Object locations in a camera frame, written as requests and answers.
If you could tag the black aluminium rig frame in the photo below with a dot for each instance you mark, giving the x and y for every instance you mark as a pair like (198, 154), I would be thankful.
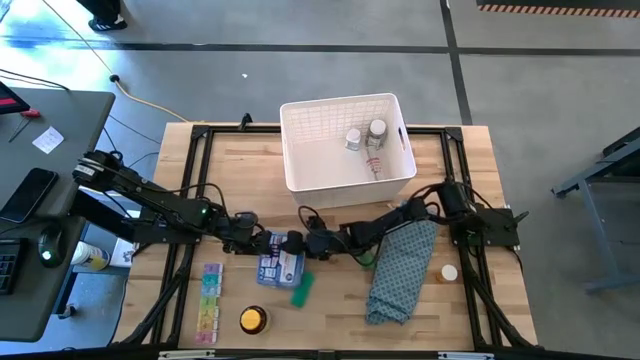
(225, 129)

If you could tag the blue patterned cloth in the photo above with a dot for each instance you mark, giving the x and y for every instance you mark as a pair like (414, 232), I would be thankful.
(400, 280)

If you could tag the white pill bottle white cap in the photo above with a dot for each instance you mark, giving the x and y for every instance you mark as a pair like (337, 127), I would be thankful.
(352, 140)

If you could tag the amber bottle yellow cap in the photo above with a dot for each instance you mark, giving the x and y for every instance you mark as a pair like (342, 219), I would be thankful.
(255, 320)

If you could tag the black table clamp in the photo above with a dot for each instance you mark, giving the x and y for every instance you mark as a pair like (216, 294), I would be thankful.
(245, 122)

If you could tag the black keyboard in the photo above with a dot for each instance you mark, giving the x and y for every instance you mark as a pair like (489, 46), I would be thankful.
(10, 267)

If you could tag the white paper note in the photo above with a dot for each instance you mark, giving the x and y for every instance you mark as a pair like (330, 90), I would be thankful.
(48, 140)

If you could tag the person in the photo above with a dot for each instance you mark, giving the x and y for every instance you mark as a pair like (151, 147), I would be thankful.
(105, 15)

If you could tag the clear bottle green label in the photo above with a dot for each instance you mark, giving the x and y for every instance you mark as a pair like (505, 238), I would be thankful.
(376, 134)

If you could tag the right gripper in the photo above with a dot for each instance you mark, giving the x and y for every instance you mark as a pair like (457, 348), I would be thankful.
(325, 242)

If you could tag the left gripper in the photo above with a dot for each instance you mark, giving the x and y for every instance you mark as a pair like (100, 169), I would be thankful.
(245, 242)

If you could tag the blue first aid kit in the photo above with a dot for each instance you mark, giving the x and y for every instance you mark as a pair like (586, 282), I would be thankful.
(277, 270)

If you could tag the clear tube red stripes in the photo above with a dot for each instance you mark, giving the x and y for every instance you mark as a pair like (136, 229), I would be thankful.
(375, 167)

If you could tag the white canister yellow label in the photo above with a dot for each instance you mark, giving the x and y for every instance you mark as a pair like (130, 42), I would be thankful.
(90, 256)

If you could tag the silver end bracket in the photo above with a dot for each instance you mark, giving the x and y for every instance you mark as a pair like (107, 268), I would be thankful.
(465, 356)
(185, 355)

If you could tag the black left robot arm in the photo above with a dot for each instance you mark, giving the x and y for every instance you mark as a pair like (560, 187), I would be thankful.
(165, 200)

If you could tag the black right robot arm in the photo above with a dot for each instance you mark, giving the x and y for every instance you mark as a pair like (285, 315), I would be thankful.
(395, 220)

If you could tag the grey desk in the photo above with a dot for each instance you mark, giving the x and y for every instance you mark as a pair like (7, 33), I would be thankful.
(75, 150)

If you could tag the thick green bandage roll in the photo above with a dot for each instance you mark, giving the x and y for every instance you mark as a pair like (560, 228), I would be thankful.
(303, 290)

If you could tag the black smartphone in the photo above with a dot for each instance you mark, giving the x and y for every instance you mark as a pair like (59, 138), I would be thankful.
(27, 195)

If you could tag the black desk caster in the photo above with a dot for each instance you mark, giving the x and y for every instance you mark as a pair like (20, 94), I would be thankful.
(67, 312)

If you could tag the white perforated plastic basket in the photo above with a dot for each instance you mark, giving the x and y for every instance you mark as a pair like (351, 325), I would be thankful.
(320, 170)

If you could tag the blue-grey metal table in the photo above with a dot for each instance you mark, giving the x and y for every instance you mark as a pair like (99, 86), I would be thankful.
(600, 200)

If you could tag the thin green bandage roll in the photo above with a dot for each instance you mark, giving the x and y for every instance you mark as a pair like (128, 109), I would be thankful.
(369, 260)

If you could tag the multicolour weekly pill organizer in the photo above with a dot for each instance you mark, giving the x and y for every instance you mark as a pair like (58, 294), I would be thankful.
(210, 305)

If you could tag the orange bottle white cap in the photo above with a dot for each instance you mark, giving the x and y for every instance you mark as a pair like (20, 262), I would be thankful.
(448, 273)

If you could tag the black laptop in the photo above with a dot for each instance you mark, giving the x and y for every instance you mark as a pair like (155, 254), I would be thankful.
(10, 100)

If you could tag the black computer mouse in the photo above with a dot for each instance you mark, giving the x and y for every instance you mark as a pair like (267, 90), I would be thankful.
(51, 247)

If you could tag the black orange striped mat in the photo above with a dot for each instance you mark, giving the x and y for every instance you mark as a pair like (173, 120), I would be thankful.
(560, 7)

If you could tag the white paper box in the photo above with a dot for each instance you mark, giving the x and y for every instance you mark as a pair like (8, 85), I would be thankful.
(122, 252)

